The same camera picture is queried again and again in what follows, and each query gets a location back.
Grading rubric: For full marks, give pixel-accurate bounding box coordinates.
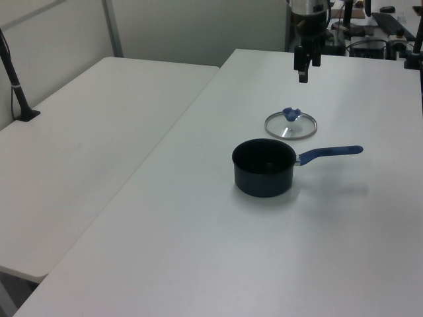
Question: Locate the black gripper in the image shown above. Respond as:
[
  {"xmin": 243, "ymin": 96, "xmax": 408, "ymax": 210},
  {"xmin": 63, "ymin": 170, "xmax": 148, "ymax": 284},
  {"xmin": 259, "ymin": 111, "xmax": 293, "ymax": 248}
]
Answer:
[{"xmin": 293, "ymin": 12, "xmax": 330, "ymax": 84}]

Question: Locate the glass lid with blue knob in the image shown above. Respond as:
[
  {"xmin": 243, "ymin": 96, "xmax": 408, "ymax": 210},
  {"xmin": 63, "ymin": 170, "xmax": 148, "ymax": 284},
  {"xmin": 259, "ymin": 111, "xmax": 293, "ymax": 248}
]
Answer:
[{"xmin": 264, "ymin": 106, "xmax": 319, "ymax": 141}]

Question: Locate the black stand with round base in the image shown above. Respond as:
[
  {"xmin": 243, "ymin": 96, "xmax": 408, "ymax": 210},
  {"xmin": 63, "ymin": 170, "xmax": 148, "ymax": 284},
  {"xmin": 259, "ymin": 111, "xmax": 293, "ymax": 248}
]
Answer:
[{"xmin": 331, "ymin": 0, "xmax": 365, "ymax": 38}]

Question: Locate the black electronics box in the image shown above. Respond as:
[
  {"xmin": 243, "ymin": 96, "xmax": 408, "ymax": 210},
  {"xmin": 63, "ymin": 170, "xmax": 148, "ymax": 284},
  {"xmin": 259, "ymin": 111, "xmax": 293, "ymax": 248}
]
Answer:
[{"xmin": 349, "ymin": 38, "xmax": 388, "ymax": 59}]

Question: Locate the black keyboard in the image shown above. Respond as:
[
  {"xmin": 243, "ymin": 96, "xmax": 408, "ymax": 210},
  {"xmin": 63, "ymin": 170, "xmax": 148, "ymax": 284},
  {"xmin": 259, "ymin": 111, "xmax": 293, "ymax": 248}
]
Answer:
[{"xmin": 371, "ymin": 12, "xmax": 416, "ymax": 40}]

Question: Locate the black clamped stand pole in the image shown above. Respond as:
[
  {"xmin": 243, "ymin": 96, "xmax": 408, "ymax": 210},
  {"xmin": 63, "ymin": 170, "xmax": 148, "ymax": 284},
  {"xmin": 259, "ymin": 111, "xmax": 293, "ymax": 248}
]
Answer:
[{"xmin": 402, "ymin": 13, "xmax": 423, "ymax": 71}]

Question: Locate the white side table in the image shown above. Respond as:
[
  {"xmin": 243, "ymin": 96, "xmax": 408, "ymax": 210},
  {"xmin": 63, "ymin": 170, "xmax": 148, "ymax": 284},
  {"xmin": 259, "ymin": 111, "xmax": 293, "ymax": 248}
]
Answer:
[{"xmin": 0, "ymin": 56, "xmax": 221, "ymax": 279}]

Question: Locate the dark saucepan with blue handle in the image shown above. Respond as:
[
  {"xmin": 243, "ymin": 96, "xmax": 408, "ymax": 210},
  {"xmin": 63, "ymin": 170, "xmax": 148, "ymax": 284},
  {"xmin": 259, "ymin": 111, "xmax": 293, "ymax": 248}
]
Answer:
[{"xmin": 231, "ymin": 139, "xmax": 364, "ymax": 199}]

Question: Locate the grey partition frame post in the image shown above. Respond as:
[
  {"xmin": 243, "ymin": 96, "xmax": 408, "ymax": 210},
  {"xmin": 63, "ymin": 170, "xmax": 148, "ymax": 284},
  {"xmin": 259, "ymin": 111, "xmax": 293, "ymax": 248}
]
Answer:
[{"xmin": 101, "ymin": 0, "xmax": 124, "ymax": 58}]

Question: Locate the black camera stand pole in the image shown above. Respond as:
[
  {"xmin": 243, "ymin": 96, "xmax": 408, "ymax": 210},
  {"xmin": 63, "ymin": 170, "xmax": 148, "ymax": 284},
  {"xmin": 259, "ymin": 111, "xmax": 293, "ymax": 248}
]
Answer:
[{"xmin": 0, "ymin": 27, "xmax": 42, "ymax": 123}]

